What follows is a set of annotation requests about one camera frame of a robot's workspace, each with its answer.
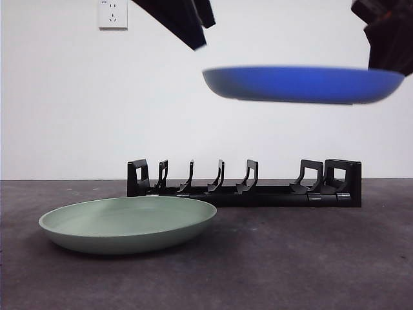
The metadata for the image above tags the blue round plate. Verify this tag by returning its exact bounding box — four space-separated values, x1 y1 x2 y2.
202 65 406 105

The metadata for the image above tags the pale green round plate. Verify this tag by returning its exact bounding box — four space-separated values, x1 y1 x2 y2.
38 196 217 256

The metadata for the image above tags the black plastic plate rack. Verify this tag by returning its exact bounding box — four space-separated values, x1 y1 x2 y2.
126 158 363 208

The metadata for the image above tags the white wall socket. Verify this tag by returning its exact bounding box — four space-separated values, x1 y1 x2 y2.
99 0 128 32

